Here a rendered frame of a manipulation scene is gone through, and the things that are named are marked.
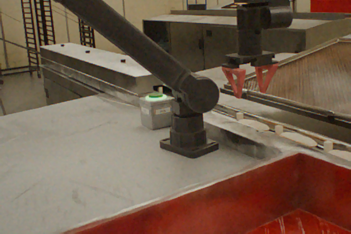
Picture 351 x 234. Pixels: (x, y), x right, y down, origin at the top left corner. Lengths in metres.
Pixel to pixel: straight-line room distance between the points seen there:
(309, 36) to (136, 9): 5.28
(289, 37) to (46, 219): 3.31
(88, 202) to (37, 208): 0.09
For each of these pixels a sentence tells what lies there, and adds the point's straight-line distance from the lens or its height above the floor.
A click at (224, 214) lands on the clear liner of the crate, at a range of 0.64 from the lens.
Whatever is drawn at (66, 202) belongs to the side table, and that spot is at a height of 0.82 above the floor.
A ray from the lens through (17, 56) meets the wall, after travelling 7.99.
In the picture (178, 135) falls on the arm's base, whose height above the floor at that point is 0.86.
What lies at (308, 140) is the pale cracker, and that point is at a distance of 0.97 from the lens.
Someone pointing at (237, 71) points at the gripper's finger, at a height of 0.99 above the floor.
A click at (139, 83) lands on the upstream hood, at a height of 0.89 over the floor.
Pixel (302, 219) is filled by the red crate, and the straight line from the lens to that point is 0.73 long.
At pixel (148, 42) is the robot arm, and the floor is 1.07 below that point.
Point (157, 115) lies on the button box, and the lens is 1.18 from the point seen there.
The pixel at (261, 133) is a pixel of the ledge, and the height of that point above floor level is 0.86.
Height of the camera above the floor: 1.18
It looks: 14 degrees down
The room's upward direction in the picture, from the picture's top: 4 degrees counter-clockwise
